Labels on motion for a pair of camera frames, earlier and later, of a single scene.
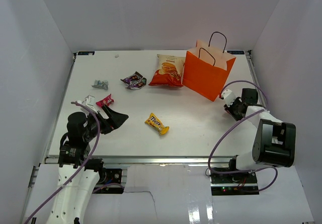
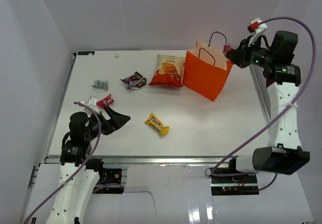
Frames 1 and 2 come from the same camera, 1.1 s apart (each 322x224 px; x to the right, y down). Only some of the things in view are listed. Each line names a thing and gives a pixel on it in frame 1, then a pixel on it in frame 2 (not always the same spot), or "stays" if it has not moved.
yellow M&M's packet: [155, 122] stays
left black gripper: [116, 119] stays
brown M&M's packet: [138, 84] stays
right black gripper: [230, 109] -> [240, 56]
